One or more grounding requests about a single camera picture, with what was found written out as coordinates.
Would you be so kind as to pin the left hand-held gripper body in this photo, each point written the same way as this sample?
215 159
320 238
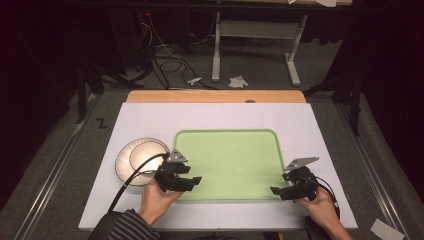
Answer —
168 178

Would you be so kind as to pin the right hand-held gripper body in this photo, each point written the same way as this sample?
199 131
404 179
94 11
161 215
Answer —
305 186

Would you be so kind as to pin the white ribbed bowl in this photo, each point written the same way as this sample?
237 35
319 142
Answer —
140 161

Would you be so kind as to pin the green tray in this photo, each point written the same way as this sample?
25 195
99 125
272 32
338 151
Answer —
233 163

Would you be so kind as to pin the person's right hand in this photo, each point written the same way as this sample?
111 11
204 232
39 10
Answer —
320 208

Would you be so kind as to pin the person's left hand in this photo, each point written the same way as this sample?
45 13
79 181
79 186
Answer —
155 201

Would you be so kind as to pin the white board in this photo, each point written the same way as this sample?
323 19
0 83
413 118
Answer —
216 116

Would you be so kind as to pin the wooden table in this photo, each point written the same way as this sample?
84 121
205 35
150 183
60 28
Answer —
213 96

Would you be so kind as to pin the small white paper scrap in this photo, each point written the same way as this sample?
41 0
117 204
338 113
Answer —
194 80

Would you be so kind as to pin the white paper sheet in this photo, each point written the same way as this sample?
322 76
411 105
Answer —
386 230

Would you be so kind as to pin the black metal stand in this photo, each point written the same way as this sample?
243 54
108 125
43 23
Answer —
81 93
356 100

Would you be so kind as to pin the crumpled white paper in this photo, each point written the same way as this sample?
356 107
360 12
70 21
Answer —
238 82

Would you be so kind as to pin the metal floor rail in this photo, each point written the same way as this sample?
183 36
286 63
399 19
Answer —
53 176
376 180

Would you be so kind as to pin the white metal desk frame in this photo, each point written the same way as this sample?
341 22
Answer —
256 29

